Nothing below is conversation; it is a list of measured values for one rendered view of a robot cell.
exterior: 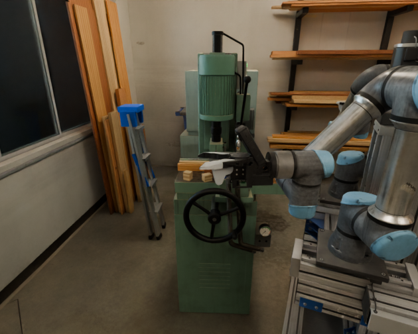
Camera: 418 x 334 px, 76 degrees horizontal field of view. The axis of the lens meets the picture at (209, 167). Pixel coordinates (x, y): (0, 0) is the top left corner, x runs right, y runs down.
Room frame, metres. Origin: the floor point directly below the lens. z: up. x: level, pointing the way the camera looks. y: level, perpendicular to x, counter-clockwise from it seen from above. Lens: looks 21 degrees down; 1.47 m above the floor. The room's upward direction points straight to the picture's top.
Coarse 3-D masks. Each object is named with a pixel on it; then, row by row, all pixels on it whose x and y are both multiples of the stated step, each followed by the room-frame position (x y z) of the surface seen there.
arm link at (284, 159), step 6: (282, 150) 0.68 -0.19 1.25; (288, 150) 0.68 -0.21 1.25; (276, 156) 0.66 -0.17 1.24; (282, 156) 0.65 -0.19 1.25; (288, 156) 0.65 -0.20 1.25; (282, 162) 0.64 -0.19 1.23; (288, 162) 0.64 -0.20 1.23; (282, 168) 0.63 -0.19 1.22; (288, 168) 0.63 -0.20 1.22; (276, 174) 0.64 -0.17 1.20; (282, 174) 0.64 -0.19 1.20; (288, 174) 0.64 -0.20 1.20
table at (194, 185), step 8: (192, 176) 1.33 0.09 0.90; (200, 176) 1.33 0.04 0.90; (176, 184) 1.25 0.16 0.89; (184, 184) 1.25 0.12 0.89; (192, 184) 1.25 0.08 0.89; (200, 184) 1.25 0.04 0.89; (208, 184) 1.25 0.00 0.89; (216, 184) 1.25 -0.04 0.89; (176, 192) 1.26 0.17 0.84; (184, 192) 1.25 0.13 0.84; (192, 192) 1.25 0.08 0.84; (256, 192) 1.24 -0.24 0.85; (264, 192) 1.24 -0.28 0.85; (272, 192) 1.24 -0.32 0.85; (280, 192) 1.23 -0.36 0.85; (216, 200) 1.15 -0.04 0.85; (224, 200) 1.15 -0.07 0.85; (248, 200) 1.15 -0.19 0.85
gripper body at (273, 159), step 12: (228, 156) 0.68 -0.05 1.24; (240, 156) 0.64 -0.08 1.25; (252, 156) 0.65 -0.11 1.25; (240, 168) 0.64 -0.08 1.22; (252, 168) 0.63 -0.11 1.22; (264, 168) 0.68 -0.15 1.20; (276, 168) 0.64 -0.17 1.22; (240, 180) 0.63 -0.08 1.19; (252, 180) 0.64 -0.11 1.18; (264, 180) 0.65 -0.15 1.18
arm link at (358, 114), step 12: (384, 72) 0.79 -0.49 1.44; (372, 84) 0.80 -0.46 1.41; (360, 96) 0.80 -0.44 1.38; (372, 96) 0.78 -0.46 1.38; (348, 108) 0.81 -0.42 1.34; (360, 108) 0.79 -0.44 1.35; (372, 108) 0.77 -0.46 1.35; (384, 108) 0.77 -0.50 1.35; (336, 120) 0.81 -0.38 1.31; (348, 120) 0.78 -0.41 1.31; (360, 120) 0.78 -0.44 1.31; (324, 132) 0.80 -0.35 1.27; (336, 132) 0.78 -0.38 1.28; (348, 132) 0.77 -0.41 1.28; (312, 144) 0.80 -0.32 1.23; (324, 144) 0.78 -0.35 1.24; (336, 144) 0.77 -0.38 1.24; (276, 180) 0.81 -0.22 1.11
